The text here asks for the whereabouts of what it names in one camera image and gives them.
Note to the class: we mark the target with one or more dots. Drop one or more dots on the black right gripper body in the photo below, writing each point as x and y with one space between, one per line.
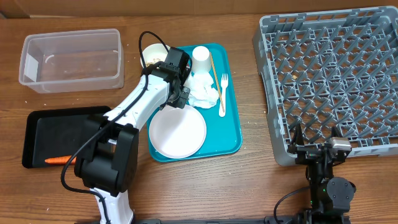
307 153

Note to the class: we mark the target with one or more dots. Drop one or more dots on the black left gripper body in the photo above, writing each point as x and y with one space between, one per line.
180 98

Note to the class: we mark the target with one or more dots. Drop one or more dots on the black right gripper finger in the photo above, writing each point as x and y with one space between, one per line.
335 132
298 136

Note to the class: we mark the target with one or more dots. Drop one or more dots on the white bowl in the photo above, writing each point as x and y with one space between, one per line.
155 53

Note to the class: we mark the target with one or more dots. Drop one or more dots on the white paper cup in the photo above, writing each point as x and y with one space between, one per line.
201 60

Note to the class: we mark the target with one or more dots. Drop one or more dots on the white napkin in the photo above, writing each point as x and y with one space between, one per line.
202 94

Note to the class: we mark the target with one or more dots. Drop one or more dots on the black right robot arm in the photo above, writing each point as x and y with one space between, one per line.
330 196

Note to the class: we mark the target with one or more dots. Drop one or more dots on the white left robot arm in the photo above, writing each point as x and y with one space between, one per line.
107 161

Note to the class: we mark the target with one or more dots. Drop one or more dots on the grey dishwasher rack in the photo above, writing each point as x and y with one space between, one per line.
330 69

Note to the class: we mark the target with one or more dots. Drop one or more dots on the wooden chopstick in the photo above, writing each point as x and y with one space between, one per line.
216 81

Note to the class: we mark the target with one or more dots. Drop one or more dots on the white plastic fork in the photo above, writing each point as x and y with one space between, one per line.
224 85

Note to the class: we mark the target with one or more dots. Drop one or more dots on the large white plate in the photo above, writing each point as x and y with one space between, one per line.
177 133

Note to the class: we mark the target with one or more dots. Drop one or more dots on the teal serving tray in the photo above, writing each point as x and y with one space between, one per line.
223 135

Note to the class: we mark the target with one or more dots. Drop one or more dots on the clear plastic bin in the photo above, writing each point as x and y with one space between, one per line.
81 60

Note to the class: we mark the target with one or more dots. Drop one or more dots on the black tray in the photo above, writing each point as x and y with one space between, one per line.
55 133

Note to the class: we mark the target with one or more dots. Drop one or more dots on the orange carrot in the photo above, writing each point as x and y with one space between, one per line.
58 160

